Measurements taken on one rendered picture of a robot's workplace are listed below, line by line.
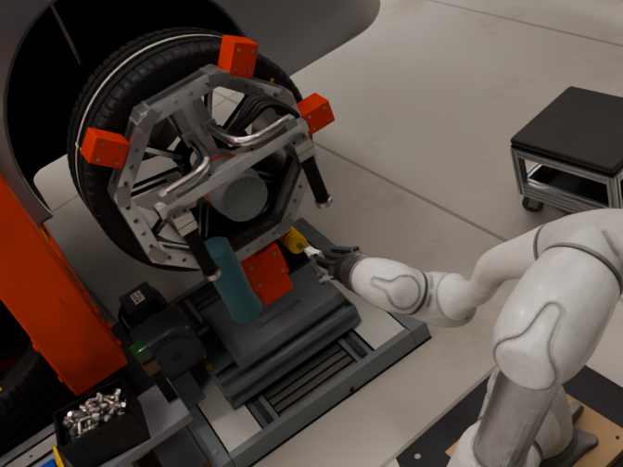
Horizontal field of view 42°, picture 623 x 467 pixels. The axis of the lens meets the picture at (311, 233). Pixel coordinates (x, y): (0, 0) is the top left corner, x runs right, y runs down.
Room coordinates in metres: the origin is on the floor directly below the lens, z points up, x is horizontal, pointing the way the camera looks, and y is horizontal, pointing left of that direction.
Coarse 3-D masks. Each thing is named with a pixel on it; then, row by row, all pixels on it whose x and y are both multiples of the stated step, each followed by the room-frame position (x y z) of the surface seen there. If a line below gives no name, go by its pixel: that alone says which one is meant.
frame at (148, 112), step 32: (160, 96) 1.89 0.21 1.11; (192, 96) 1.87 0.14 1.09; (288, 96) 1.94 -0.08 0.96; (128, 128) 1.87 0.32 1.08; (128, 160) 1.81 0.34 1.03; (128, 192) 1.80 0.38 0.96; (288, 192) 1.93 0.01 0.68; (128, 224) 1.83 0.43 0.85; (256, 224) 1.93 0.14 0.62; (288, 224) 1.89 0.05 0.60; (160, 256) 1.79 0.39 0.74; (192, 256) 1.82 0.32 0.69
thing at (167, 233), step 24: (168, 120) 1.95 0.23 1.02; (264, 120) 2.13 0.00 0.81; (216, 144) 2.02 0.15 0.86; (192, 168) 1.99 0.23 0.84; (264, 168) 2.09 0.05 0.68; (288, 168) 2.00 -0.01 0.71; (144, 192) 1.91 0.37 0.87; (144, 216) 2.02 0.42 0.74; (216, 216) 2.06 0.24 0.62; (168, 240) 1.89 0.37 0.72
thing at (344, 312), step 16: (352, 304) 1.95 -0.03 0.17; (320, 320) 1.96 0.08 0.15; (336, 320) 1.92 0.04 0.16; (352, 320) 1.94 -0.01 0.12; (208, 336) 2.08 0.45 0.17; (304, 336) 1.93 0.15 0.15; (320, 336) 1.90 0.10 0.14; (336, 336) 1.92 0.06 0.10; (208, 352) 2.04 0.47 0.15; (224, 352) 2.00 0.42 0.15; (272, 352) 1.91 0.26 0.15; (288, 352) 1.87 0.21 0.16; (304, 352) 1.88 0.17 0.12; (208, 368) 1.94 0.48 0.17; (224, 368) 1.90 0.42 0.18; (256, 368) 1.88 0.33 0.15; (272, 368) 1.85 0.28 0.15; (288, 368) 1.86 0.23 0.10; (224, 384) 1.86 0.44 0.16; (240, 384) 1.82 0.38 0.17; (256, 384) 1.83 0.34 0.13; (240, 400) 1.81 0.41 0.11
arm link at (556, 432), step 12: (492, 372) 1.15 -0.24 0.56; (492, 384) 1.12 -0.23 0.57; (564, 396) 1.07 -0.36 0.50; (552, 408) 1.04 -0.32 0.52; (564, 408) 1.06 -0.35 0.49; (552, 420) 1.03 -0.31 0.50; (564, 420) 1.05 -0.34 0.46; (540, 432) 1.01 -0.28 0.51; (552, 432) 1.02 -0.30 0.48; (564, 432) 1.04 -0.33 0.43; (540, 444) 1.00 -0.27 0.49; (552, 444) 1.01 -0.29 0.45; (564, 444) 1.04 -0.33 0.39; (552, 456) 1.03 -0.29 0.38
